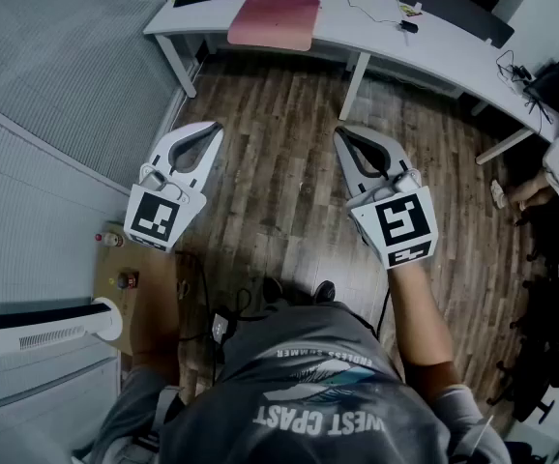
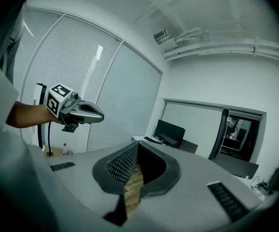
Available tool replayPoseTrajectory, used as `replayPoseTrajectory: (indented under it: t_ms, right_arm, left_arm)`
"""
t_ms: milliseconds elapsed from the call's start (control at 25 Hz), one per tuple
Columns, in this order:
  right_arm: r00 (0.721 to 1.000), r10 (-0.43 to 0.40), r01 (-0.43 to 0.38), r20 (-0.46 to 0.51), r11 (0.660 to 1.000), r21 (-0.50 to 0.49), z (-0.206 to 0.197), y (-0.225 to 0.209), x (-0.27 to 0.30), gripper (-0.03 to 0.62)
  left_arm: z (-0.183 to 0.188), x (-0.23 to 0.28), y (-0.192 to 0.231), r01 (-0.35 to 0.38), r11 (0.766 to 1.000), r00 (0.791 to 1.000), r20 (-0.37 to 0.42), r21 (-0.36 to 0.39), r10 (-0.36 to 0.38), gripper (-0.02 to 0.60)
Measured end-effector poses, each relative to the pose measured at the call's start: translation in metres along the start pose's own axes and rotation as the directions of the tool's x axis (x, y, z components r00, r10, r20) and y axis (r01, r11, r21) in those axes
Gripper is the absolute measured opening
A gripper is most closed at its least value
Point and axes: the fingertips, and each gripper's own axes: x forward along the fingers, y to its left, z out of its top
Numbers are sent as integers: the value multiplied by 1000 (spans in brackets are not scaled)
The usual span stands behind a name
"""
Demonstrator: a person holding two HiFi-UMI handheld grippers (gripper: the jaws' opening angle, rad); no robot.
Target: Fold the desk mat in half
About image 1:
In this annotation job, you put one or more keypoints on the yellow printed card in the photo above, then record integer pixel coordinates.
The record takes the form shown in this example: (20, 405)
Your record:
(409, 10)

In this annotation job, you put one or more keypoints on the small dark jar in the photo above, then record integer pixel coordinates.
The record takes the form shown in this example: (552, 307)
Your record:
(127, 279)

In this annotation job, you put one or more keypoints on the grey desk divider panel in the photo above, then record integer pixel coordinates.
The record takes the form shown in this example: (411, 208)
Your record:
(453, 8)

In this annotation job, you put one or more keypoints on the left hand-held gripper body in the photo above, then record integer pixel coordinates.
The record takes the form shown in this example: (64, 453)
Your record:
(151, 215)

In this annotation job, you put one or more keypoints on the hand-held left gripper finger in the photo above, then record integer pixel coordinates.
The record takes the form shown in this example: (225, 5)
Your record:
(209, 160)
(163, 145)

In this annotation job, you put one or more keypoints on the person's black shoe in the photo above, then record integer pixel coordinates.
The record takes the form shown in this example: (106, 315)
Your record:
(273, 290)
(324, 292)

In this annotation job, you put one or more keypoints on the person's right black shoe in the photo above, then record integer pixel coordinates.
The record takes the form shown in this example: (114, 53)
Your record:
(324, 292)

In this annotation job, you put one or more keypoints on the person's left black shoe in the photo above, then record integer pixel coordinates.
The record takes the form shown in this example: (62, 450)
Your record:
(273, 290)

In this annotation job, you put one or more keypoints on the white desk bracket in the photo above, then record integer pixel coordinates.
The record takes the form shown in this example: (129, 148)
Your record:
(406, 38)

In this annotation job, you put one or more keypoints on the black bag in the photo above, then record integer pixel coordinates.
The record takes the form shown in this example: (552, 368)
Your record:
(557, 87)

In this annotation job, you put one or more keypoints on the pink mat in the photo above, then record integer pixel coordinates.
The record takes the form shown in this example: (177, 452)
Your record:
(274, 20)

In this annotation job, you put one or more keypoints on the black power adapter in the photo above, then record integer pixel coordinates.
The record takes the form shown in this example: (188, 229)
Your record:
(408, 26)

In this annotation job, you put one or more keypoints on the white desk leg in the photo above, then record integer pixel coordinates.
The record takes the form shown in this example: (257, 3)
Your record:
(175, 66)
(354, 87)
(504, 147)

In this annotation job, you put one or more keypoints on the cardboard box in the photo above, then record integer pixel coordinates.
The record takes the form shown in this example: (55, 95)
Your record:
(115, 259)

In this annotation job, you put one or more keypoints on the white tower fan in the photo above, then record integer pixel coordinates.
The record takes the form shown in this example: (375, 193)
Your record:
(42, 329)

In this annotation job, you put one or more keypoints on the person's left forearm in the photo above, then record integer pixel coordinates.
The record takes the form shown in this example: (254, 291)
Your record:
(156, 317)

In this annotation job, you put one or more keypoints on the black office chair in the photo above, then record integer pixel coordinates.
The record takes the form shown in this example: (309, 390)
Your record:
(555, 307)

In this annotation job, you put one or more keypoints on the small drink bottle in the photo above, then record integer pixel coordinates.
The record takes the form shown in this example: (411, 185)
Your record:
(110, 240)

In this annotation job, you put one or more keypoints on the person's grey shirt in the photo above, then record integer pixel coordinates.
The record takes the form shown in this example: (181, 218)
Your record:
(308, 404)

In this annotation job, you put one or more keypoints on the small black belt device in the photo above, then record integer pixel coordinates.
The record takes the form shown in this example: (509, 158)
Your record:
(220, 327)

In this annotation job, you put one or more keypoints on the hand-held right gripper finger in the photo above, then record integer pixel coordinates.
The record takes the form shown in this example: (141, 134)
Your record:
(395, 153)
(349, 167)

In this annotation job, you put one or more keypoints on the person's right forearm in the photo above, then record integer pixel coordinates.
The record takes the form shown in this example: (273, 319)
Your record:
(417, 322)

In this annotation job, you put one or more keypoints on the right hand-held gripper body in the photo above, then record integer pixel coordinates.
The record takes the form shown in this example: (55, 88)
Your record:
(400, 230)

